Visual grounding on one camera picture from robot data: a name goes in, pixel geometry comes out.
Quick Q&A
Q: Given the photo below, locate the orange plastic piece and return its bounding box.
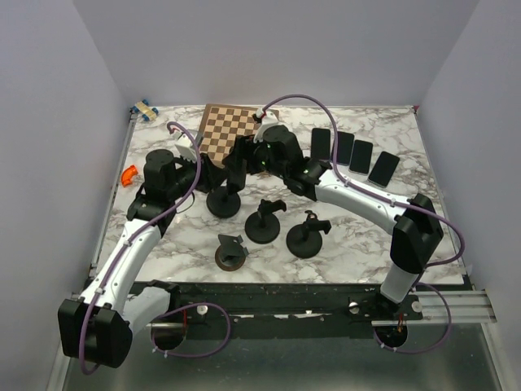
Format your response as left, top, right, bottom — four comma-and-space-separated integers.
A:
120, 165, 138, 187

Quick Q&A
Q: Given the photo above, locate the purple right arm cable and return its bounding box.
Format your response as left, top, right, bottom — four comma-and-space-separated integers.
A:
262, 94, 467, 355

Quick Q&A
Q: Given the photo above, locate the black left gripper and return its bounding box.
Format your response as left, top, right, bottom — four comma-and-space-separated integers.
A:
167, 149, 230, 200

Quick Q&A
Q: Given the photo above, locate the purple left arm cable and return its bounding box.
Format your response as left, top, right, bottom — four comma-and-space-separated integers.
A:
79, 121, 232, 375

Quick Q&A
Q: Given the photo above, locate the aluminium frame rail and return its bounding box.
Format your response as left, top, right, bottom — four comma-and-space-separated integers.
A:
416, 291, 497, 324

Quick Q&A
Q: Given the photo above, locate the black phone with purple edge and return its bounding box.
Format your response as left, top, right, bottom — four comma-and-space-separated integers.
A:
310, 128, 331, 160

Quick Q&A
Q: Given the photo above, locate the black right round-base stand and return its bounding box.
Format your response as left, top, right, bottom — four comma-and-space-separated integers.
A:
286, 210, 331, 259

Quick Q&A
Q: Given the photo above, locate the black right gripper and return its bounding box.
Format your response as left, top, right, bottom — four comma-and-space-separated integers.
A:
225, 133, 289, 178

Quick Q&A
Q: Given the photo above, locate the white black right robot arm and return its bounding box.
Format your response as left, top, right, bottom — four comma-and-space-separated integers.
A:
223, 125, 444, 319

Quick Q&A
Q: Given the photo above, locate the wooden chessboard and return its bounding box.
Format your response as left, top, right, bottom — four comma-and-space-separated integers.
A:
199, 103, 259, 168

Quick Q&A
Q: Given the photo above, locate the black tall round-base phone stand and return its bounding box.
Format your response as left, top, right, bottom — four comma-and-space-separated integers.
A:
244, 200, 287, 244

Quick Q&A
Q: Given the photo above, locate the brown-base near phone stand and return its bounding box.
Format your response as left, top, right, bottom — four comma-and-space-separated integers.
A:
215, 234, 249, 272

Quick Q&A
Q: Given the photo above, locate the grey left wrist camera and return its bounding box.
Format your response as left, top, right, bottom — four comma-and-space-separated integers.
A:
167, 122, 196, 162

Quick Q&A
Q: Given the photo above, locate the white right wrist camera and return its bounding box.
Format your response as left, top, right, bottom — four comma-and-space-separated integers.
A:
252, 108, 280, 143

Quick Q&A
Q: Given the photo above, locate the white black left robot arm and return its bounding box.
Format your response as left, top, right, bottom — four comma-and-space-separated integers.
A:
58, 149, 225, 374

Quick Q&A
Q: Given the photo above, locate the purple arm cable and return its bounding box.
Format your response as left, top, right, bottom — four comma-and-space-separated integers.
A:
79, 121, 232, 375
262, 94, 467, 355

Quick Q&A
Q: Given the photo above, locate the black left round-base stand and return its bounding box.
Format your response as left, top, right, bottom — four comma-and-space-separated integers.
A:
206, 187, 241, 218

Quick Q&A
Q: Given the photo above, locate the teal-edged phone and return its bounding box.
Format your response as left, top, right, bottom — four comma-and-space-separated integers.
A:
368, 152, 400, 188

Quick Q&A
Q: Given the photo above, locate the blue-edged black phone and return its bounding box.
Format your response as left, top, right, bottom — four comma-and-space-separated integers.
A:
335, 131, 355, 166

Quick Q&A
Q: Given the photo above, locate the blue wheeled wooden toy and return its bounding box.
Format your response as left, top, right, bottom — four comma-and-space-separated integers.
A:
130, 99, 159, 122

